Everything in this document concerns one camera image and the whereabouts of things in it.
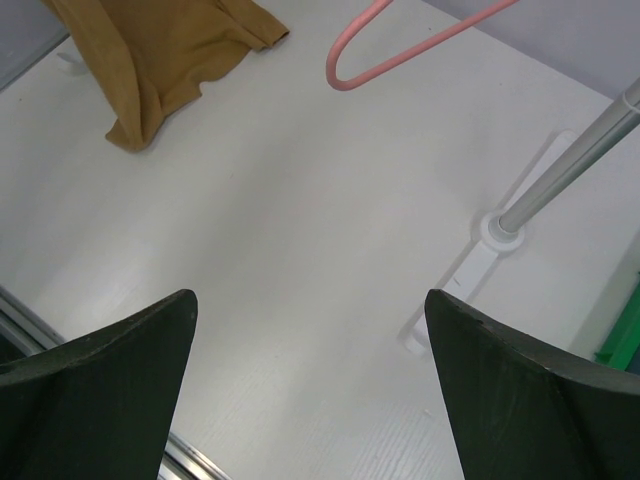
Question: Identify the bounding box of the silver white clothes rack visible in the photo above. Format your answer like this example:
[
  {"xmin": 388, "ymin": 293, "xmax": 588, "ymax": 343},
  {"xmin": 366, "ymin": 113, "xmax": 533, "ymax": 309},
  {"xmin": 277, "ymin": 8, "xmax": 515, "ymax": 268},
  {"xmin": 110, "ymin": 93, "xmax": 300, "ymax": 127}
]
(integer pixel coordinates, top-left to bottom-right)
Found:
[{"xmin": 397, "ymin": 77, "xmax": 640, "ymax": 354}]

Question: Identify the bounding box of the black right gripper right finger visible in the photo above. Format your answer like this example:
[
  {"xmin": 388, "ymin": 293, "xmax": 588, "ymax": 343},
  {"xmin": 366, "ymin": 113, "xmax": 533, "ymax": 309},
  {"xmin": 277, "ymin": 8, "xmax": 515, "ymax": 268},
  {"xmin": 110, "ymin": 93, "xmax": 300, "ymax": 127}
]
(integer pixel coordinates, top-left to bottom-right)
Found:
[{"xmin": 424, "ymin": 290, "xmax": 639, "ymax": 479}]

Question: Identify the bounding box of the brown tank top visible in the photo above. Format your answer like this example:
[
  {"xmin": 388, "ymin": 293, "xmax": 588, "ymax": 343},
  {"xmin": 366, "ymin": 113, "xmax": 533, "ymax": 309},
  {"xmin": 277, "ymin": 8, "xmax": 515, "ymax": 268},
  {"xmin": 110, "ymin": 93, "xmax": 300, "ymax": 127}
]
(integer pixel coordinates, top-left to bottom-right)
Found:
[{"xmin": 45, "ymin": 0, "xmax": 289, "ymax": 152}]

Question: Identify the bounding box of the green plastic bin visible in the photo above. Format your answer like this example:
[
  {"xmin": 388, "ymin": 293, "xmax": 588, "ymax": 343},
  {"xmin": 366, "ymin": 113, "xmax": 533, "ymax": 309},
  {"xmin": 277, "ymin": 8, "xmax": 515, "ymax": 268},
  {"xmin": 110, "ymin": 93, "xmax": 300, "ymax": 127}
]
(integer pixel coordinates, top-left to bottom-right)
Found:
[{"xmin": 594, "ymin": 284, "xmax": 639, "ymax": 372}]

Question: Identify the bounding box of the pink wire hanger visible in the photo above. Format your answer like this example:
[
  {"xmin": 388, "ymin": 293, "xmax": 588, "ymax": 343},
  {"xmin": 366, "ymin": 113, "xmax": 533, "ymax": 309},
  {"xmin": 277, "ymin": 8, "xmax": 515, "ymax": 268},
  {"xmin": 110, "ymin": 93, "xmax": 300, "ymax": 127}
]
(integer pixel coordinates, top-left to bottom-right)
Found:
[{"xmin": 324, "ymin": 1, "xmax": 516, "ymax": 92}]

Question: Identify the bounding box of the aluminium mounting rail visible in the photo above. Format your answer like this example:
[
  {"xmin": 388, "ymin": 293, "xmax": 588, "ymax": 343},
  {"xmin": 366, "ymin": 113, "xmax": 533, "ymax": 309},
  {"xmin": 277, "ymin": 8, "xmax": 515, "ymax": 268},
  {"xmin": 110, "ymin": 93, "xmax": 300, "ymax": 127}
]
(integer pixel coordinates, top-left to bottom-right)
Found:
[{"xmin": 1, "ymin": 287, "xmax": 231, "ymax": 480}]

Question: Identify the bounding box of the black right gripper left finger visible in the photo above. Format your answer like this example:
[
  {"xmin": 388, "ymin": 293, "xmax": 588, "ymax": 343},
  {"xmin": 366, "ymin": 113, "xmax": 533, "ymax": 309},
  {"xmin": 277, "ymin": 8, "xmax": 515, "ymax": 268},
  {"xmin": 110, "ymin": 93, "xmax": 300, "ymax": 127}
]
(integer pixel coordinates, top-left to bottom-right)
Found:
[{"xmin": 1, "ymin": 289, "xmax": 198, "ymax": 479}]

